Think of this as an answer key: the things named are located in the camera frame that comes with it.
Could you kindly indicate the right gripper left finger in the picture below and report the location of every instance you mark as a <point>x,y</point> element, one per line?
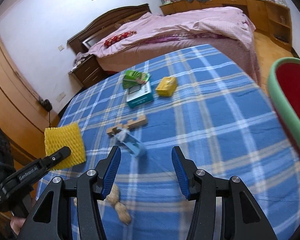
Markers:
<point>50,217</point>

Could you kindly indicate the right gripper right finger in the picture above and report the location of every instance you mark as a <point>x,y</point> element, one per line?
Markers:
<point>241,215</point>

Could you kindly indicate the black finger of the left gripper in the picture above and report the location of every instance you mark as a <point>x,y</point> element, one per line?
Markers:
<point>33,172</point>

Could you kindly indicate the yellow foam fruit net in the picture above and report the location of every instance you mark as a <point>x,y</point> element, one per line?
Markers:
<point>69,136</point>

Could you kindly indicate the green mosquito coil box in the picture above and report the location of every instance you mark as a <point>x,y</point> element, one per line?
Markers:
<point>134,78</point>

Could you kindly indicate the person's left hand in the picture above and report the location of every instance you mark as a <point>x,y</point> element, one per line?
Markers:
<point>16,224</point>

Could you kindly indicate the wooden wardrobe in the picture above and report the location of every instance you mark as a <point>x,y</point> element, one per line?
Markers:
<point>22,118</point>

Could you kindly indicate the peanut shell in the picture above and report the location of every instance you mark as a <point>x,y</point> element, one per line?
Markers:
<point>112,210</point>

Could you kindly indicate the black plug adapter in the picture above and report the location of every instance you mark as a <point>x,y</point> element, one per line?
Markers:
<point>46,104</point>

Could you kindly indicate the blue plaid tablecloth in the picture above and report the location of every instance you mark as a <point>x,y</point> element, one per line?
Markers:
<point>219,117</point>

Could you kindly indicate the wooden block piece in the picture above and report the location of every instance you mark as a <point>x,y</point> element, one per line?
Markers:
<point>129,125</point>

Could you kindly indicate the dark wooden nightstand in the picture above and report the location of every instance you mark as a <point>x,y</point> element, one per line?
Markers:
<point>88,72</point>

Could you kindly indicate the yellow tissue pack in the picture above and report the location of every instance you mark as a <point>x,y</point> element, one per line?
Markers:
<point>167,86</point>

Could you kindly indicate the teal white carton box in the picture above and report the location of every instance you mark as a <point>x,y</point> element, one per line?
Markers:
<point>139,95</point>

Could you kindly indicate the red bin with green rim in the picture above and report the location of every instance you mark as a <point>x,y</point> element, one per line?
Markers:
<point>283,86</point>

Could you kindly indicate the bed mattress base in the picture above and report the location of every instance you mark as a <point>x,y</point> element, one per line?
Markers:
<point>235,50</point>

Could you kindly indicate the red floral pillow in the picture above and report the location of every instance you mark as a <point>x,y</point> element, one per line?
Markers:
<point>117,38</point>

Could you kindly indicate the dark wooden headboard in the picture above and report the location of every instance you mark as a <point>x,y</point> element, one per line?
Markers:
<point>105,25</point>

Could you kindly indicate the pink bed quilt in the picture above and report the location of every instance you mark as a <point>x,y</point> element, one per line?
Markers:
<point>229,22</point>

